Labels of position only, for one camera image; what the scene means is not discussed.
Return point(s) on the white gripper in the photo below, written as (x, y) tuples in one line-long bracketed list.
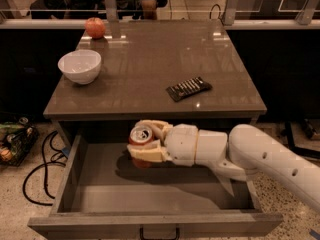
[(181, 142)]

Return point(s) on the red coke can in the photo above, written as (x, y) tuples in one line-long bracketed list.
[(141, 135)]

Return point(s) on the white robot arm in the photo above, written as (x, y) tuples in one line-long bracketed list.
[(238, 155)]

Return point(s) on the open grey top drawer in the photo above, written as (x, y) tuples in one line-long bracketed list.
[(102, 195)]

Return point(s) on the grey cabinet with glossy top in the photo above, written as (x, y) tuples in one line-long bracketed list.
[(140, 59)]

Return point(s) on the dark chocolate bar wrapper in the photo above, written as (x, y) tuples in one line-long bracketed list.
[(188, 88)]

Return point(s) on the white ceramic bowl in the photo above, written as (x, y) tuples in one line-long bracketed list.
[(81, 66)]

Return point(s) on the red apple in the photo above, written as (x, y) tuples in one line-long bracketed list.
[(95, 27)]

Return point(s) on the black stand leg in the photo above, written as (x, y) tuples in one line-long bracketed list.
[(304, 138)]

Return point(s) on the black drawer handle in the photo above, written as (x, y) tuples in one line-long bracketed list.
[(153, 234)]

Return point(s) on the black wire basket with items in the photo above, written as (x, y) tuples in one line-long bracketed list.
[(16, 141)]

